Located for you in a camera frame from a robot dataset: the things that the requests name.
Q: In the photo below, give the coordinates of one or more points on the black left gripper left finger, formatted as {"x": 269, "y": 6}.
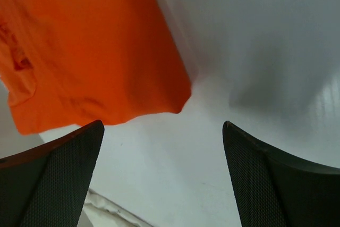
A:
{"x": 47, "y": 185}

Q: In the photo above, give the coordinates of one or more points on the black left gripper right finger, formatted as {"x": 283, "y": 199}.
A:
{"x": 275, "y": 188}

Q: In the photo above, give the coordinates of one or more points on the orange t shirt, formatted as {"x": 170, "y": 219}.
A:
{"x": 68, "y": 62}

